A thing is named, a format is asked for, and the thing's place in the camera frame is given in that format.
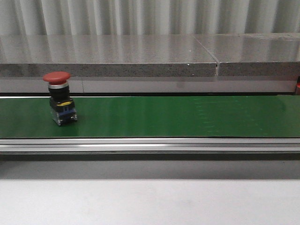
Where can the red mushroom push button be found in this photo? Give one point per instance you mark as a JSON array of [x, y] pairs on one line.
[[62, 105]]

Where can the green conveyor belt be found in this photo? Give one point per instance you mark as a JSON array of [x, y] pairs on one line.
[[179, 116]]

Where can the white base panel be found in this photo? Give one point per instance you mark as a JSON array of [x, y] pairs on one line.
[[216, 84]]

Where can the right grey stone slab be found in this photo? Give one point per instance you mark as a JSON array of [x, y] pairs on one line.
[[262, 54]]

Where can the grey stone slab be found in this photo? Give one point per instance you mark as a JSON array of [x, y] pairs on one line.
[[262, 54], [105, 56]]

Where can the left grey stone slab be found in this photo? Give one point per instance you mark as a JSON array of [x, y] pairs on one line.
[[105, 56]]

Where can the white curtain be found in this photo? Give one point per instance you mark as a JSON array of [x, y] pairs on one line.
[[128, 17]]

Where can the aluminium conveyor frame rail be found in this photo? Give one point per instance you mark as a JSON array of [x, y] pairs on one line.
[[148, 145]]

